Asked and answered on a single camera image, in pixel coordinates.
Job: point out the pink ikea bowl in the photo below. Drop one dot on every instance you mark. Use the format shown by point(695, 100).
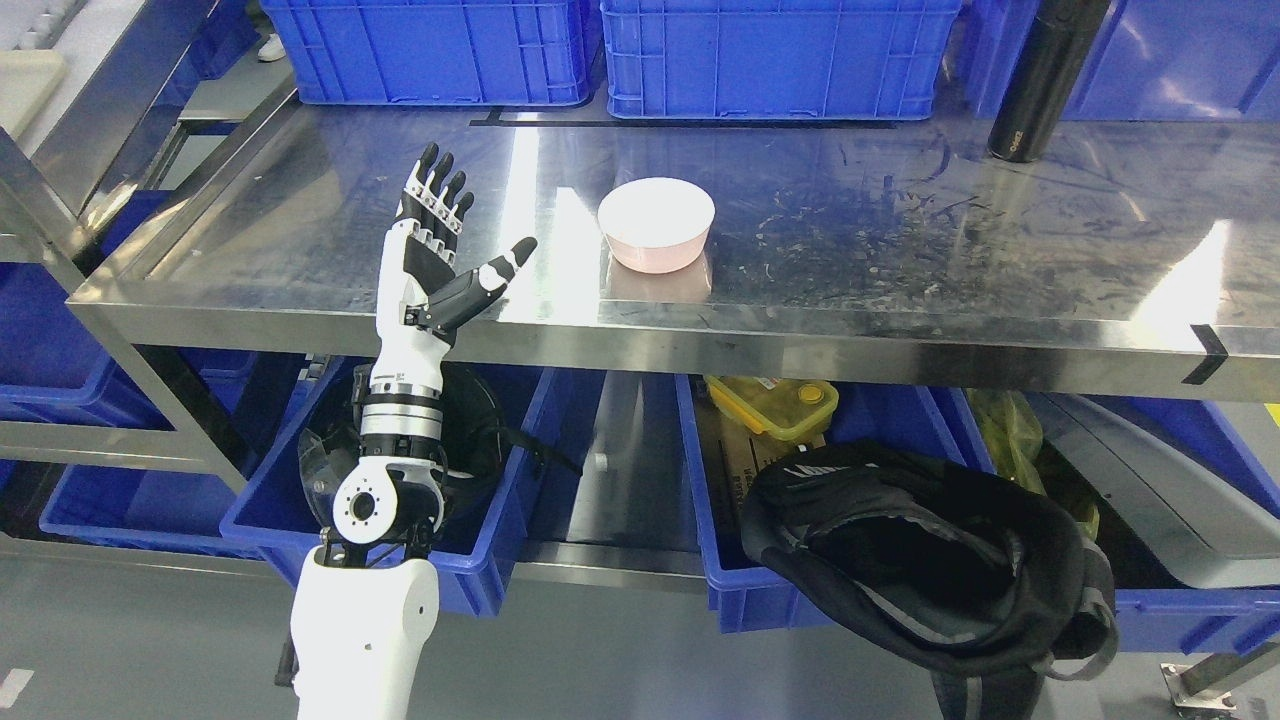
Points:
point(656, 225)

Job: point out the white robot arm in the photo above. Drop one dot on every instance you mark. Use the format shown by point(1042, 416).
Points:
point(368, 597)

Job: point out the blue crate top right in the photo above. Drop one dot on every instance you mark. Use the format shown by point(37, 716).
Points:
point(1193, 61)

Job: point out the blue bin lower middle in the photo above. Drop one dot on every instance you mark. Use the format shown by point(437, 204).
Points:
point(744, 596)

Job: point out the yellow lunch box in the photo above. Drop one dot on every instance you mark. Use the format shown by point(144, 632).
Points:
point(789, 410)

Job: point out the blue crate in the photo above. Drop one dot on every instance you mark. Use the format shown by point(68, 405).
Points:
point(775, 60)
point(529, 54)
point(1193, 61)

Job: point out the blue bin far left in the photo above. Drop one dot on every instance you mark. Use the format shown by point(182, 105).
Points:
point(55, 372)

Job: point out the stainless steel table shelf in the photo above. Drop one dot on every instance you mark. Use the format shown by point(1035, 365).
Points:
point(1133, 259)

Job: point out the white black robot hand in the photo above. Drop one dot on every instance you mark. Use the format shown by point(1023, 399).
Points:
point(422, 299)

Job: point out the yellow plastic bag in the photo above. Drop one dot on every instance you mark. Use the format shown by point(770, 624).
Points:
point(1015, 441)

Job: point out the blue bin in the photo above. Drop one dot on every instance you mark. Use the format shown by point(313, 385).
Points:
point(744, 596)
point(1156, 612)
point(477, 554)
point(55, 372)

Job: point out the blue crate top left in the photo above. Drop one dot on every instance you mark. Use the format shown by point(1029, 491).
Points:
point(529, 54)

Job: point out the blue bin lower left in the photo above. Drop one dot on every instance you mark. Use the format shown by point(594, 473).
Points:
point(477, 554)

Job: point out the grey laptop device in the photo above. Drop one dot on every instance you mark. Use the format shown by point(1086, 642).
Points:
point(1206, 533)

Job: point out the blue bin lower right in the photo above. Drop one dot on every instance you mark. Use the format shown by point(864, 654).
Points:
point(1156, 612)

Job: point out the black thermos bottle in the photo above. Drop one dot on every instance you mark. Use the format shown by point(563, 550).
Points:
point(1059, 39)

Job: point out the blue crate top middle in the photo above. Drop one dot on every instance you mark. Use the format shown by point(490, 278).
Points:
point(775, 60)

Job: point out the black backpack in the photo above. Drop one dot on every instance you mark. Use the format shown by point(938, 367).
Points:
point(992, 588)

